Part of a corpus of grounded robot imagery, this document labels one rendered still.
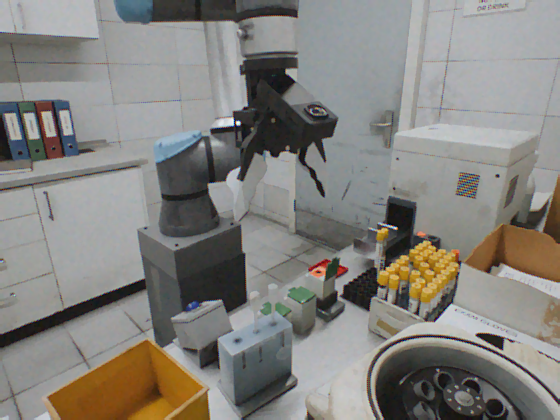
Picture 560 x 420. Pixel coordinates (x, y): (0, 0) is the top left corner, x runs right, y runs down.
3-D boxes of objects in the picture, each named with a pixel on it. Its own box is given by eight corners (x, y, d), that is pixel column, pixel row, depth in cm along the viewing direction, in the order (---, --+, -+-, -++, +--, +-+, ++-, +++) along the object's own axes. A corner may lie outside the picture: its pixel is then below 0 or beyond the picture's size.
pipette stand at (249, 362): (271, 356, 58) (270, 306, 55) (298, 383, 53) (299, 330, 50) (217, 386, 53) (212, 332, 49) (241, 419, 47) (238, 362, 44)
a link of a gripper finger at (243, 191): (223, 212, 50) (252, 154, 51) (242, 224, 46) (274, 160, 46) (205, 204, 48) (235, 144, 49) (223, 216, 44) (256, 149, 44)
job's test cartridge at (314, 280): (316, 291, 74) (317, 264, 72) (334, 300, 71) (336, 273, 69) (303, 299, 71) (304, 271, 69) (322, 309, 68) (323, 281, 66)
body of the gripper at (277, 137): (278, 145, 55) (273, 61, 51) (313, 152, 48) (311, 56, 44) (234, 152, 51) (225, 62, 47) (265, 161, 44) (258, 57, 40)
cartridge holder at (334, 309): (310, 291, 76) (310, 276, 75) (344, 309, 70) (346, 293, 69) (293, 302, 73) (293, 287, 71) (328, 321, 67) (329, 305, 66)
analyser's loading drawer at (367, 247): (392, 228, 103) (394, 212, 101) (414, 235, 98) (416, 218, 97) (352, 251, 89) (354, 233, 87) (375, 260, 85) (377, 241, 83)
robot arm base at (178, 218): (152, 223, 93) (145, 187, 90) (206, 210, 101) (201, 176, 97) (170, 242, 81) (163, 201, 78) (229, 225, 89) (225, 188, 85)
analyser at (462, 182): (424, 212, 121) (437, 122, 110) (515, 236, 102) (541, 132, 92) (377, 240, 100) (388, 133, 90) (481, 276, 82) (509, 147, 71)
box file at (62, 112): (67, 149, 226) (57, 99, 215) (79, 155, 208) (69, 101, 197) (54, 151, 221) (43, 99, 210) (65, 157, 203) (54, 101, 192)
